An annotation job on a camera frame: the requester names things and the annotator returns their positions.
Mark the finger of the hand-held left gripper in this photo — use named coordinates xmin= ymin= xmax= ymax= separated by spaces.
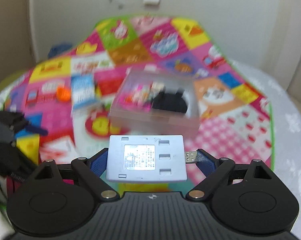
xmin=0 ymin=111 xmax=49 ymax=136

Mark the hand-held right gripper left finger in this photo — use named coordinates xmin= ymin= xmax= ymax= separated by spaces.
xmin=34 ymin=148 xmax=119 ymax=201

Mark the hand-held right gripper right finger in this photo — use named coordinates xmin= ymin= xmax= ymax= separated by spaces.
xmin=185 ymin=149 xmax=269 ymax=201

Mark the white power adapter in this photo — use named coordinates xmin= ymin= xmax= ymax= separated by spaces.
xmin=106 ymin=135 xmax=198 ymax=183

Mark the orange plastic toy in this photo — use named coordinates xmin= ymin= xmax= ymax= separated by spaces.
xmin=56 ymin=86 xmax=71 ymax=102

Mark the pink cardboard box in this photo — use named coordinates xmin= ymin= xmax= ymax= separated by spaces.
xmin=109 ymin=69 xmax=200 ymax=139

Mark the black plush toy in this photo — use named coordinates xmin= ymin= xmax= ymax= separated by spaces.
xmin=152 ymin=86 xmax=188 ymax=114

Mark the blue and white packet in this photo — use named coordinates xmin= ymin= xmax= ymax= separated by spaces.
xmin=72 ymin=74 xmax=96 ymax=110

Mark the colourful cartoon play mat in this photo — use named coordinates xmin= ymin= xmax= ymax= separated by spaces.
xmin=0 ymin=15 xmax=276 ymax=195

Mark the dark blue cloth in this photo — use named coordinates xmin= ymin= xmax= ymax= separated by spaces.
xmin=48 ymin=42 xmax=73 ymax=58

